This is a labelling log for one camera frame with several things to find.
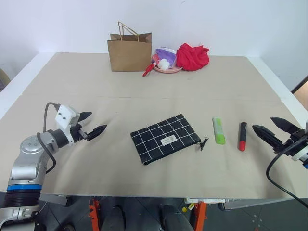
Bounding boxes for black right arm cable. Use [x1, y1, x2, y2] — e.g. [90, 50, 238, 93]
[266, 142, 308, 208]

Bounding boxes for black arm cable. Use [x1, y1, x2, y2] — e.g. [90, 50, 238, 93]
[266, 142, 308, 208]
[36, 102, 61, 174]

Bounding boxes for white fluffy ball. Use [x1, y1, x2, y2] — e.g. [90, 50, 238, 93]
[157, 58, 170, 70]

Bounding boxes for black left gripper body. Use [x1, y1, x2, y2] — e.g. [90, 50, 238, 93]
[70, 115, 90, 143]

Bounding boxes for pink plate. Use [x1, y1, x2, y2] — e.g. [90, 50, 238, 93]
[153, 64, 183, 73]

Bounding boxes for beige table cover sheet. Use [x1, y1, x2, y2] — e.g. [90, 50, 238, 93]
[0, 52, 308, 200]

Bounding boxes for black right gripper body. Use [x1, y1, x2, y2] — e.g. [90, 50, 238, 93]
[273, 128, 308, 160]

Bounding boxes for red black marker pen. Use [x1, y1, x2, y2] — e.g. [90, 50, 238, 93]
[238, 121, 248, 152]

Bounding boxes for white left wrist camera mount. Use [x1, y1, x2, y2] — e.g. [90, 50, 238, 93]
[54, 104, 81, 147]

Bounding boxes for red plastic clip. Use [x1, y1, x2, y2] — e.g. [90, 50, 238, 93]
[142, 63, 156, 77]

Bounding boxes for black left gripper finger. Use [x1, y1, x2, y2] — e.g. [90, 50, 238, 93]
[78, 111, 93, 124]
[86, 124, 108, 141]

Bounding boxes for orange frame post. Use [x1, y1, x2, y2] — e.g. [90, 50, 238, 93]
[193, 201, 208, 231]
[88, 198, 101, 231]

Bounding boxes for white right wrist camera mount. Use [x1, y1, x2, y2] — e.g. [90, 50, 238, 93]
[292, 143, 308, 163]

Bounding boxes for grey metal table bracket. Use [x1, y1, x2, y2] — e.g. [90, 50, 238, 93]
[220, 198, 295, 213]
[38, 193, 68, 205]

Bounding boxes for brown paper bag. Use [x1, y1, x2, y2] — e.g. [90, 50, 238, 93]
[107, 21, 153, 73]

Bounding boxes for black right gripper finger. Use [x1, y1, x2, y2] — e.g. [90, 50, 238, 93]
[252, 124, 282, 153]
[270, 116, 302, 133]

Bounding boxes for red crumpled cloth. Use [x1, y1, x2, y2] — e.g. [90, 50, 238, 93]
[176, 43, 210, 72]

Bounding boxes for black grid pencil pouch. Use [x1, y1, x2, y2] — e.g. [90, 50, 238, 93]
[130, 114, 209, 166]

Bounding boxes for dark rounded shape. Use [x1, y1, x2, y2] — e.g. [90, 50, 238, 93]
[160, 204, 193, 231]

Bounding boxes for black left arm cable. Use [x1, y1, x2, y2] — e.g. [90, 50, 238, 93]
[36, 102, 61, 174]

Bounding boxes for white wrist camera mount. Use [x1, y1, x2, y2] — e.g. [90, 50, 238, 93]
[292, 143, 308, 163]
[54, 104, 81, 147]

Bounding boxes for green highlighter pen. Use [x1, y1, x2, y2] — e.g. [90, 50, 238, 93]
[212, 116, 227, 145]

